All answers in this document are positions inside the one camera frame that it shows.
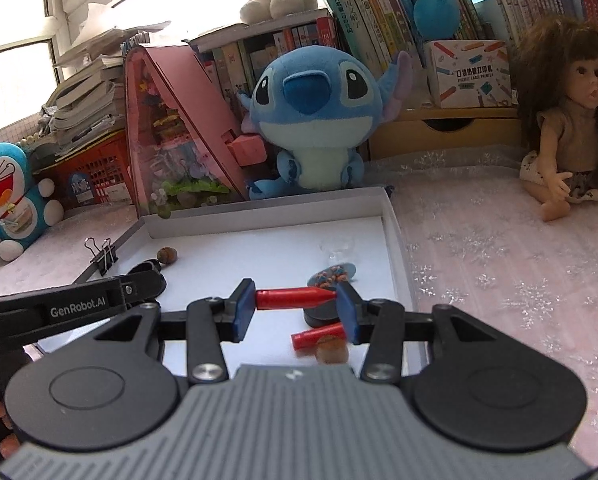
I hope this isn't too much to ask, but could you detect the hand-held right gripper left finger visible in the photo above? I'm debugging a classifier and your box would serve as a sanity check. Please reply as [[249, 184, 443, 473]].
[[93, 278, 257, 385]]

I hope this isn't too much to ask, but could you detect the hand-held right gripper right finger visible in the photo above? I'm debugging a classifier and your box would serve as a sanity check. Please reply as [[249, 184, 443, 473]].
[[334, 281, 496, 385]]

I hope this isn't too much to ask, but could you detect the small black cylinder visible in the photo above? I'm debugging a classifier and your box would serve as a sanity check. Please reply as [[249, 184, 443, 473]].
[[303, 305, 341, 327]]

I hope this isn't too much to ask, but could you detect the red plastic tube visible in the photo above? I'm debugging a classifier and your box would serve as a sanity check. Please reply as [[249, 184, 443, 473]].
[[291, 322, 348, 351], [255, 287, 338, 311]]

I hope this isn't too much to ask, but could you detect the blue bear hair clip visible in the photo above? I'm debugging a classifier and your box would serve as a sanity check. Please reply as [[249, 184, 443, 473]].
[[307, 262, 356, 291]]

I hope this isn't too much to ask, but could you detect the clear plastic suction cup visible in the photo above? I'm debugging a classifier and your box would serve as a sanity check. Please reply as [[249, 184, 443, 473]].
[[321, 239, 360, 262]]

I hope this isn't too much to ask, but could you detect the white cardboard box tray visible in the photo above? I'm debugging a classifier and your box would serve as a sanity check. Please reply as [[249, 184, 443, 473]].
[[37, 186, 431, 378]]

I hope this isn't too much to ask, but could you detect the small black binder clip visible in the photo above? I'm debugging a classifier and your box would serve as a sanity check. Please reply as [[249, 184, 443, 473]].
[[84, 237, 119, 276]]

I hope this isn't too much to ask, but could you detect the red plastic basket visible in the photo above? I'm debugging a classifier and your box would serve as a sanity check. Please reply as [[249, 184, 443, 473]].
[[53, 129, 136, 207]]

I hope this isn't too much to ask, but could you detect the blue cat plush toy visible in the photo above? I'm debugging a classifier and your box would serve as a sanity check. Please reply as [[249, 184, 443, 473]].
[[0, 142, 63, 262]]

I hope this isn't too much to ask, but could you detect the pink triangular toy house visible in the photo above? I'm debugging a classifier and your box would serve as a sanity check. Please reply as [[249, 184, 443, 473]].
[[124, 43, 268, 219]]

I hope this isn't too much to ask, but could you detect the pink snowflake tablecloth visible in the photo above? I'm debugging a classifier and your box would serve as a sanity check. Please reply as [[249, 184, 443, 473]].
[[0, 157, 598, 467]]

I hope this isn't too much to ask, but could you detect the stack of papers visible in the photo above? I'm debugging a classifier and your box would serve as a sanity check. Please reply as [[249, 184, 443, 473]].
[[40, 2, 173, 162]]

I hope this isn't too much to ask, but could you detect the blue alien plush toy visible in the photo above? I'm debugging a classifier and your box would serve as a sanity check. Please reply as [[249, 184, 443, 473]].
[[236, 45, 413, 201]]

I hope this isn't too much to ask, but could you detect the wooden drawer box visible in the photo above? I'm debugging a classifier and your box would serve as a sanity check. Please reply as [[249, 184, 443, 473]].
[[368, 104, 523, 162]]

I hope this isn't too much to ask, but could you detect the white printed carton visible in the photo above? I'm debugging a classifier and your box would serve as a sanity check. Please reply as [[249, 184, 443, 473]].
[[423, 38, 513, 109]]

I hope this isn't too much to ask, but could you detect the row of shelved books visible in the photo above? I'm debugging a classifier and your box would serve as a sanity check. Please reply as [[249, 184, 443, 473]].
[[193, 0, 598, 107]]

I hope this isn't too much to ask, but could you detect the brown-haired doll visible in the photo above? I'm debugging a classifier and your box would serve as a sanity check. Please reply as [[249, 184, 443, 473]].
[[515, 14, 598, 224]]

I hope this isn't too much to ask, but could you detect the large blue plush toy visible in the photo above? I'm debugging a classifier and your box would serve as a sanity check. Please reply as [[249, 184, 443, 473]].
[[354, 0, 463, 42]]

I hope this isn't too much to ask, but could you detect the white window frame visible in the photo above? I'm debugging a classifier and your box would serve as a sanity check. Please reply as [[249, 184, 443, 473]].
[[0, 0, 97, 88]]

